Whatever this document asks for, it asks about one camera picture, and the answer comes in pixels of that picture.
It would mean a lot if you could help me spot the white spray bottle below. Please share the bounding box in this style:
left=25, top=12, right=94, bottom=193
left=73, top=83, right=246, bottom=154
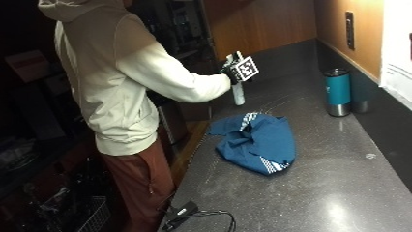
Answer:
left=225, top=50, right=245, bottom=106

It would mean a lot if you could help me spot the white marker cube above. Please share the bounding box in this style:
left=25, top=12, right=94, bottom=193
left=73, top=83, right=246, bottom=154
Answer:
left=233, top=55, right=261, bottom=82

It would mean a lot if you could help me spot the wooden cabinet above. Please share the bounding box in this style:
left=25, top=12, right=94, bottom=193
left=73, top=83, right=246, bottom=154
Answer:
left=201, top=0, right=318, bottom=62

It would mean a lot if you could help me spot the blue cloth with white stripes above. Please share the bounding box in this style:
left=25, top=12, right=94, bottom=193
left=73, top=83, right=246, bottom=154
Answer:
left=206, top=112, right=297, bottom=176

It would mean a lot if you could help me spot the teal steel travel tumbler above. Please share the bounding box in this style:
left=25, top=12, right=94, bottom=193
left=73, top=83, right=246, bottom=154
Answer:
left=322, top=68, right=353, bottom=118

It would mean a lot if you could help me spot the the person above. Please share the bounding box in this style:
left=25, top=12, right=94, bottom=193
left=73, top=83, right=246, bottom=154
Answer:
left=37, top=0, right=233, bottom=232

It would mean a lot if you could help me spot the white paper sheet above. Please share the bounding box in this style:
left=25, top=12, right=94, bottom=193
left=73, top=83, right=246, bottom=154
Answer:
left=378, top=0, right=412, bottom=111

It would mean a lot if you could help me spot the black power adapter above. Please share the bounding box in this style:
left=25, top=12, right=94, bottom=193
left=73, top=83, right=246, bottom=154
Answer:
left=166, top=200, right=200, bottom=222

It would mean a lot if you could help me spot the black wall outlet plate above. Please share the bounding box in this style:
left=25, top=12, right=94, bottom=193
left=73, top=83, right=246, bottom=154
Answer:
left=345, top=11, right=356, bottom=51

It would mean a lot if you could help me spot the black cable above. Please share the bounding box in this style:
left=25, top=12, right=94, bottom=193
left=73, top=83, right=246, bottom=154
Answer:
left=161, top=210, right=237, bottom=232

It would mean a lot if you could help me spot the black wire basket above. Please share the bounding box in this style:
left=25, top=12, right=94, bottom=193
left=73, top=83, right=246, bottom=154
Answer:
left=62, top=195, right=112, bottom=232

